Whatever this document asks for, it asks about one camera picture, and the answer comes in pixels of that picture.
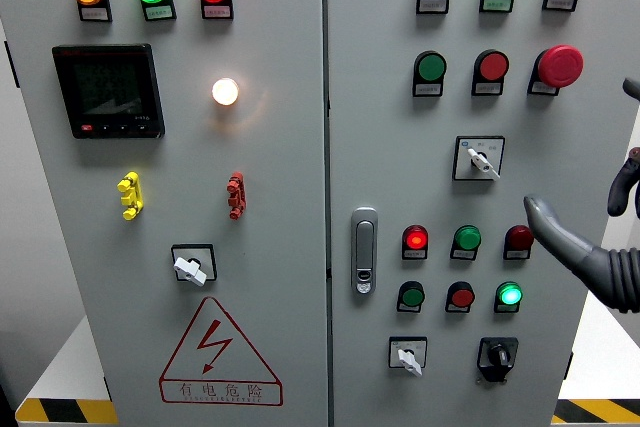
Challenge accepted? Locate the grey door with display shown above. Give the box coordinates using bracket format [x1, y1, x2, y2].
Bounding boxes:
[0, 0, 329, 427]

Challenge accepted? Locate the large red stop button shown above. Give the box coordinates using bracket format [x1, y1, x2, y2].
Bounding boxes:
[527, 44, 585, 97]

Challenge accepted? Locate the black display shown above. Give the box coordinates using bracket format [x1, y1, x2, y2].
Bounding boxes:
[51, 43, 166, 140]

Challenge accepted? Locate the grey door with lock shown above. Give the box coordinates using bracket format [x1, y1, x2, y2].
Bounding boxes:
[325, 0, 640, 427]

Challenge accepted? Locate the small white-handle turn switch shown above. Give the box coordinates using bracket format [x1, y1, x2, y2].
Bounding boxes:
[388, 336, 429, 377]

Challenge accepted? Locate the small green push button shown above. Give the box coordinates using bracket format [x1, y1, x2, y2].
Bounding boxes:
[449, 224, 482, 262]
[396, 280, 426, 314]

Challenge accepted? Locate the white-handle turn switch, plain plate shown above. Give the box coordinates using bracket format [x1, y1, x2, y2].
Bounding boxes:
[170, 243, 218, 288]

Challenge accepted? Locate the small yellow handle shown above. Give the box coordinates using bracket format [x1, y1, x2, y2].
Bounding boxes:
[116, 171, 145, 221]

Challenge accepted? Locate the small red push button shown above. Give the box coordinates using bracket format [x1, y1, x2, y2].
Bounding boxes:
[444, 281, 476, 314]

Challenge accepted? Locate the black-handle turn switch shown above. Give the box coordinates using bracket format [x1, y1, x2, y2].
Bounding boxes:
[475, 336, 520, 384]

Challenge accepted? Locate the small red handle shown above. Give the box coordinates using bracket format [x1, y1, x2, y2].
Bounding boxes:
[226, 171, 247, 221]

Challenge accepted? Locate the lit white lamp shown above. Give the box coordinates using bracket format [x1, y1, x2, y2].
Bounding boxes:
[211, 77, 240, 107]

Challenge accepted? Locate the large white-handle turn switch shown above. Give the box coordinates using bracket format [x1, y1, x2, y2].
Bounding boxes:
[452, 135, 506, 182]

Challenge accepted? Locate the small lit red lamp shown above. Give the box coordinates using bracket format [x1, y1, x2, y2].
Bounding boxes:
[401, 224, 430, 261]

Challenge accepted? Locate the black and yellow striped tape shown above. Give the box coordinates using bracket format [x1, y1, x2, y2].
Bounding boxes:
[551, 398, 640, 425]
[14, 398, 120, 426]

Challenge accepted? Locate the silver door lock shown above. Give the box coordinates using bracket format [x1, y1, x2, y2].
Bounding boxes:
[350, 206, 379, 297]

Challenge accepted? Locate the small lit green lamp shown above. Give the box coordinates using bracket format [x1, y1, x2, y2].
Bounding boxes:
[493, 281, 524, 314]

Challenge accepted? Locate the red warning triangle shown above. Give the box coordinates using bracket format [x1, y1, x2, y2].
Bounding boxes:
[158, 296, 284, 407]

